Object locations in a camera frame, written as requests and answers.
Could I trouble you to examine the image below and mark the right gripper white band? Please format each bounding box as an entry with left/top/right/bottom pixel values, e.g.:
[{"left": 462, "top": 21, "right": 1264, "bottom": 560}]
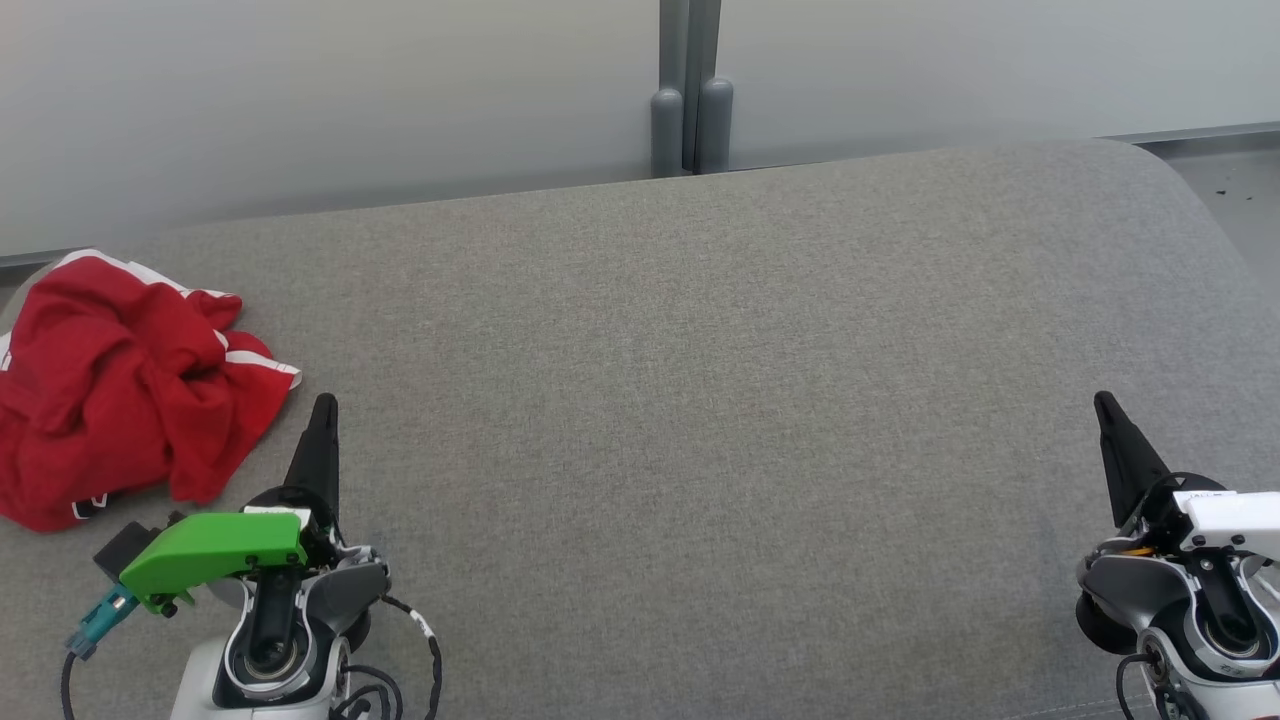
[{"left": 1093, "top": 391, "right": 1280, "bottom": 561}]

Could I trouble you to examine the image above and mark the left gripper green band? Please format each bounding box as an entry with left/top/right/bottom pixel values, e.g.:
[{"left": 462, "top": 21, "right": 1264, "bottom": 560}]
[{"left": 120, "top": 393, "right": 341, "bottom": 613}]

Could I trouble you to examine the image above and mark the red shorts white trim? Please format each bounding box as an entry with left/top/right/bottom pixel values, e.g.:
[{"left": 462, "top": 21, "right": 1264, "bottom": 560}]
[{"left": 0, "top": 249, "right": 303, "bottom": 504}]

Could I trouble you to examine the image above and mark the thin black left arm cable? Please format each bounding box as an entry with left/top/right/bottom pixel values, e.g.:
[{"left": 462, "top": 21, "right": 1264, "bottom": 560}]
[{"left": 333, "top": 595, "right": 443, "bottom": 720}]

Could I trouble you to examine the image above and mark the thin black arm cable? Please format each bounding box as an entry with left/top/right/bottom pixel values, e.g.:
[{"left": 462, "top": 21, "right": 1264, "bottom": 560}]
[
  {"left": 333, "top": 595, "right": 443, "bottom": 720},
  {"left": 1113, "top": 652, "right": 1186, "bottom": 720}
]

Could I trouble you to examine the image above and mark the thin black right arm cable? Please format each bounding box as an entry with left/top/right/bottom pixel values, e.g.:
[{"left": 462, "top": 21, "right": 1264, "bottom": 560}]
[{"left": 1113, "top": 652, "right": 1186, "bottom": 720}]

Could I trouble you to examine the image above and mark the left camera cable teal plug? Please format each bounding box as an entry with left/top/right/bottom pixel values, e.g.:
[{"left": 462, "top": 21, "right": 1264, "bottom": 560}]
[{"left": 60, "top": 585, "right": 143, "bottom": 720}]

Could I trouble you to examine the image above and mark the grey partition post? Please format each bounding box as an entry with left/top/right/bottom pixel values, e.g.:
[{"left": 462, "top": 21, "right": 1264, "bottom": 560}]
[
  {"left": 690, "top": 0, "right": 735, "bottom": 176},
  {"left": 650, "top": 0, "right": 691, "bottom": 179}
]

